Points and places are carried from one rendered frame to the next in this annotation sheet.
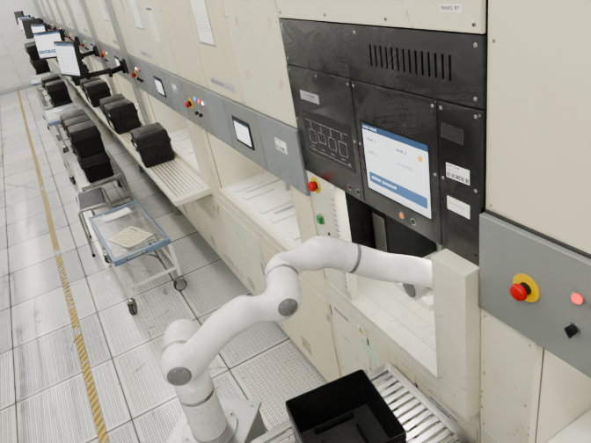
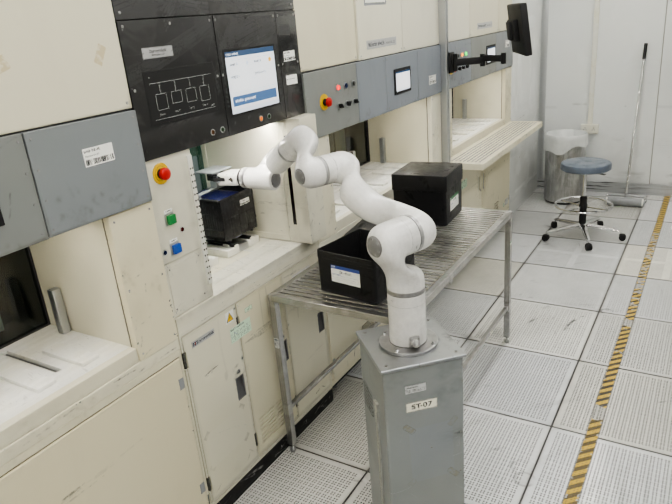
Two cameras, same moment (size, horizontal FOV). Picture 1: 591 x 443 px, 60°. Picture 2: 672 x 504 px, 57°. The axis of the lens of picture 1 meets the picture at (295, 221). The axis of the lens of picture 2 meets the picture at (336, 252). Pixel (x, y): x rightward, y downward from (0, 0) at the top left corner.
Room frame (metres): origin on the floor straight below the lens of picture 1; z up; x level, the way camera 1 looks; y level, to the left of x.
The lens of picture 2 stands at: (2.38, 1.77, 1.76)
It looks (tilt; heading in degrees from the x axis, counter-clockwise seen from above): 21 degrees down; 236
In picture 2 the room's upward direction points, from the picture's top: 5 degrees counter-clockwise
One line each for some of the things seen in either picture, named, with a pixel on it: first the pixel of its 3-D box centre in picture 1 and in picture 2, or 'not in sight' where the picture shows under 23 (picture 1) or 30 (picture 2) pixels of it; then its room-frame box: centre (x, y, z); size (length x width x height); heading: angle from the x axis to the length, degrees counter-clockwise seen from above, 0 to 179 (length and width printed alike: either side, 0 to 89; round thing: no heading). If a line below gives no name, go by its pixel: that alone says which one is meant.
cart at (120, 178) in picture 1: (103, 185); not in sight; (5.10, 1.93, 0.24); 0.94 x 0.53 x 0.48; 23
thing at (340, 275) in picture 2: (346, 434); (367, 264); (1.03, -0.02, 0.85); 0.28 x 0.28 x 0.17; 15
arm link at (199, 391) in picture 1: (186, 359); (396, 257); (1.26, 0.43, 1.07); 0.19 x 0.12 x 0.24; 3
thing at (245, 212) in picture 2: not in sight; (219, 205); (1.36, -0.59, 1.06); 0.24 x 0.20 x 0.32; 23
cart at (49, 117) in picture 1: (74, 141); not in sight; (6.39, 2.55, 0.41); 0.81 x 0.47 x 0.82; 24
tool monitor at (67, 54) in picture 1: (91, 59); not in sight; (4.37, 1.36, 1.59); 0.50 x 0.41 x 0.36; 113
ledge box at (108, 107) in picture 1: (121, 115); not in sight; (5.06, 1.48, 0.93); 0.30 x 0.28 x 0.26; 26
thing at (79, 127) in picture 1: (85, 138); not in sight; (4.81, 1.81, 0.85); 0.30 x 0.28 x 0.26; 22
